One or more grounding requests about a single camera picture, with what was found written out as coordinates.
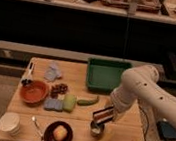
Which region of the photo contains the crumpled light blue cloth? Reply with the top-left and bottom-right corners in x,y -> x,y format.
44,61 -> 63,82

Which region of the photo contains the metal spoon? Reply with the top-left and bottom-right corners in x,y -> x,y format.
32,116 -> 44,141

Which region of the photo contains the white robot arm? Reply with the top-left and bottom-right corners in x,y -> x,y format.
110,65 -> 176,128

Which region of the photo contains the white handled brush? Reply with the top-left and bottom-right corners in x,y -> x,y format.
21,63 -> 34,86

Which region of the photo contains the light green sponge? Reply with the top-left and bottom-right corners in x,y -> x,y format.
63,94 -> 77,113

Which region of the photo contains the bunch of dark grapes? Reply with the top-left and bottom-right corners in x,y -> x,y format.
50,83 -> 68,99

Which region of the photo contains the white paper cup stack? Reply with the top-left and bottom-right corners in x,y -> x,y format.
0,112 -> 21,136

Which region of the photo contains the blue sponge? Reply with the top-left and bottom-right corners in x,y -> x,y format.
44,98 -> 63,112

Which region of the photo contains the dark red plate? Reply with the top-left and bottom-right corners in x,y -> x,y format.
44,121 -> 73,141

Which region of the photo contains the orange clay bowl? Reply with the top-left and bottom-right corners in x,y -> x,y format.
19,80 -> 49,104

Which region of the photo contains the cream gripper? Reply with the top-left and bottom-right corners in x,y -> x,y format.
101,98 -> 129,125

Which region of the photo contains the small metal cup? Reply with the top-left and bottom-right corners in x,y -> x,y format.
90,121 -> 104,138

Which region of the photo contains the black foot pedal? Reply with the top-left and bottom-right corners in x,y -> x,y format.
156,121 -> 176,141

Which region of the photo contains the yellow banana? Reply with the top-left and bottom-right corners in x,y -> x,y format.
98,129 -> 114,141

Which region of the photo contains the green chili pepper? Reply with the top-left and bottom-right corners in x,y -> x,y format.
77,96 -> 99,106

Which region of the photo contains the green plastic tray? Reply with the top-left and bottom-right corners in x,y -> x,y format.
86,57 -> 132,94

